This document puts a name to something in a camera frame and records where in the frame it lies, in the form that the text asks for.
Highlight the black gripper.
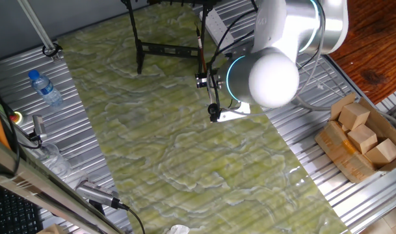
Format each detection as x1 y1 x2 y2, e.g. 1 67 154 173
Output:
194 67 228 95

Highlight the brown calligraphy brush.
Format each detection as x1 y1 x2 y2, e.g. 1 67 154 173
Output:
193 21 207 75

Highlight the black pen rack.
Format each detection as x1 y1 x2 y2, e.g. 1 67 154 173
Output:
121 0 223 75

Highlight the white power strip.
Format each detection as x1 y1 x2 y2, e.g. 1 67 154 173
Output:
199 8 237 50

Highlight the green marble pattern mat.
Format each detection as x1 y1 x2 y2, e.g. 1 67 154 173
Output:
57 0 350 234

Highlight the crumpled white paper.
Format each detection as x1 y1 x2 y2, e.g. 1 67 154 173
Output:
166 224 191 234

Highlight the clear water bottle blue label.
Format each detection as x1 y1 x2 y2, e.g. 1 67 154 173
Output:
27 69 64 108

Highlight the light wooden block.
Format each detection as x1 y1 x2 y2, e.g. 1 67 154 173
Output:
337 102 371 131
363 138 396 169
347 123 379 155

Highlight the large brown cardboard box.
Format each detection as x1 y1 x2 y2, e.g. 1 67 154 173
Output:
313 92 396 185

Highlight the aluminium pole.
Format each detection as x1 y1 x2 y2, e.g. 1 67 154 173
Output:
17 0 60 62

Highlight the yellow red emergency button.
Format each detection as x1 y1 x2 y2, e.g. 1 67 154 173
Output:
8 110 24 126

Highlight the small cardboard box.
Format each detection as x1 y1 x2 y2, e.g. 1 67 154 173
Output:
37 223 67 234

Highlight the black keyboard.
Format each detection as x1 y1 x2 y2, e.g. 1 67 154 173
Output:
0 185 44 234

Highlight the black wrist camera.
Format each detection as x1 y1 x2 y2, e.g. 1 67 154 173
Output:
207 102 222 124

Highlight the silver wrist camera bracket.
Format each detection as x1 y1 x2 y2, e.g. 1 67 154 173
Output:
217 101 252 124

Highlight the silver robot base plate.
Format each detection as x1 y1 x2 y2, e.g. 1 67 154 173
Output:
222 42 254 59

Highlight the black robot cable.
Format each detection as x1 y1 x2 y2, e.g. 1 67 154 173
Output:
213 29 256 58
206 6 259 71

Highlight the grey hose with metal connector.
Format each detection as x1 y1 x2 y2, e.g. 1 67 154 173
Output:
290 94 335 113

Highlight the black depth camera cable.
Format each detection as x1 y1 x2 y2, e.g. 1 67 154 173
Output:
114 198 147 234

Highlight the aluminium frame bar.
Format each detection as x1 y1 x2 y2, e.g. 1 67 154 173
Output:
0 133 124 234

